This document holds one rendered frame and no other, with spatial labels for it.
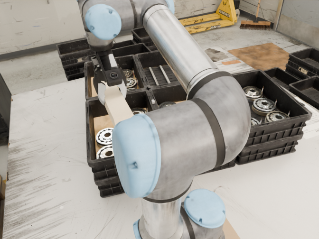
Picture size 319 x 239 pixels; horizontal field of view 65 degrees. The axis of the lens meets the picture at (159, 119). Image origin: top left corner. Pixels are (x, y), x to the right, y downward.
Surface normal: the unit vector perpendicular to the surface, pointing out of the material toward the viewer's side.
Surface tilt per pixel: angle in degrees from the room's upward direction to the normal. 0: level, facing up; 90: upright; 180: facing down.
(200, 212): 7
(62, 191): 0
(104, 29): 90
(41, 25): 90
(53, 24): 90
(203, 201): 7
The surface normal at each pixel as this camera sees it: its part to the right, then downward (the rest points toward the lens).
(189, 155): 0.30, 0.18
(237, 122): 0.47, -0.18
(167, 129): 0.08, -0.50
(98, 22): 0.38, 0.58
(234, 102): 0.35, -0.56
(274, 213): -0.05, -0.76
